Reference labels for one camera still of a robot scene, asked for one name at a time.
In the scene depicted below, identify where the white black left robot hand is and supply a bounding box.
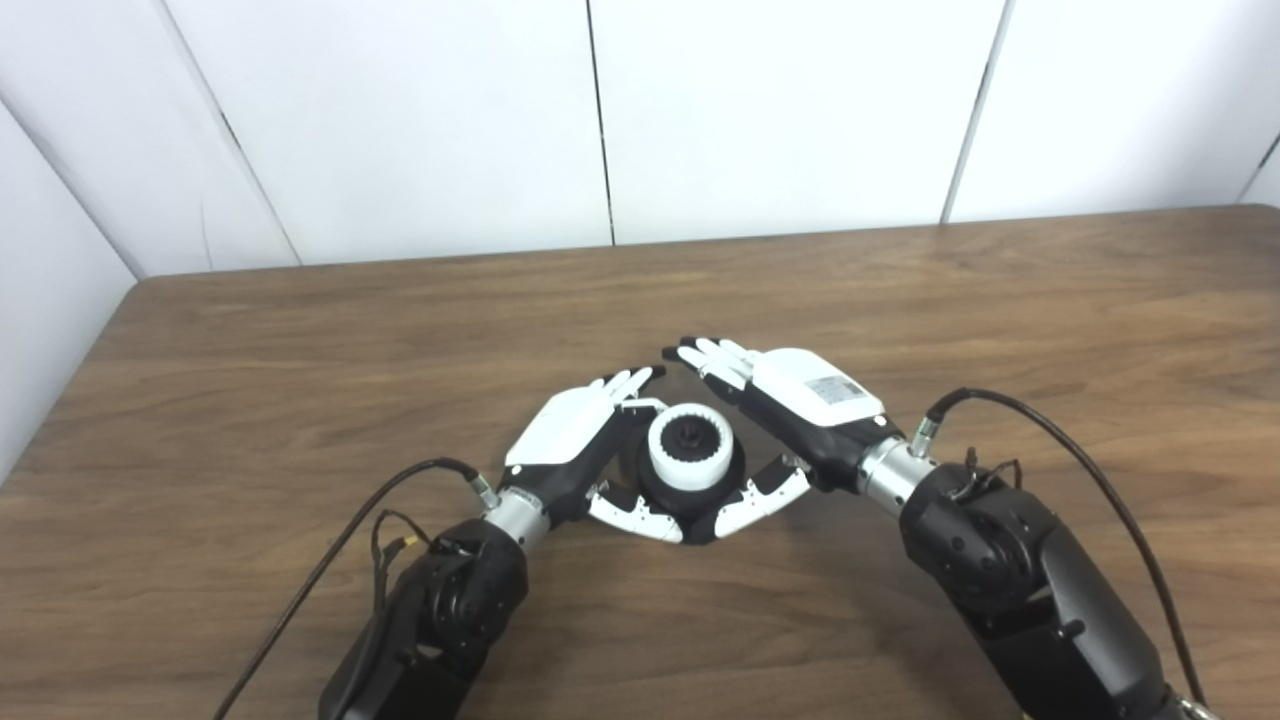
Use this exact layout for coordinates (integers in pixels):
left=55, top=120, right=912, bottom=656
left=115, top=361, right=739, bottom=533
left=497, top=365, right=686, bottom=546

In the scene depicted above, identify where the round black plastic part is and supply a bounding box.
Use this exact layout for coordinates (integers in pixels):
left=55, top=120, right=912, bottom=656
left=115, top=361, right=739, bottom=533
left=635, top=420, right=746, bottom=531

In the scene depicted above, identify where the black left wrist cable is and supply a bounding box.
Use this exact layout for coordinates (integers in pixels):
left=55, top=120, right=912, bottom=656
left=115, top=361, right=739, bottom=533
left=212, top=458, right=501, bottom=720

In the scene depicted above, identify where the thin black wire loop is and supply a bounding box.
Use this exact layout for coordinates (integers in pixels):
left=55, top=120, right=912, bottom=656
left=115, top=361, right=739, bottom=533
left=950, top=448, right=1023, bottom=501

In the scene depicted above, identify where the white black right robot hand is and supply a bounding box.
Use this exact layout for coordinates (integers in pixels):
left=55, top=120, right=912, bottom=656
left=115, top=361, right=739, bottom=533
left=662, top=336, right=906, bottom=546

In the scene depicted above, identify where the thin wire with yellow plug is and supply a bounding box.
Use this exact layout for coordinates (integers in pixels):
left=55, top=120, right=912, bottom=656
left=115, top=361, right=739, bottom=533
left=370, top=510, right=471, bottom=611

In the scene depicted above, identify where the white toothed plastic ring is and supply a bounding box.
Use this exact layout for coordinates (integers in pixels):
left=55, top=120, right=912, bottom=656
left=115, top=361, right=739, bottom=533
left=647, top=403, right=736, bottom=492

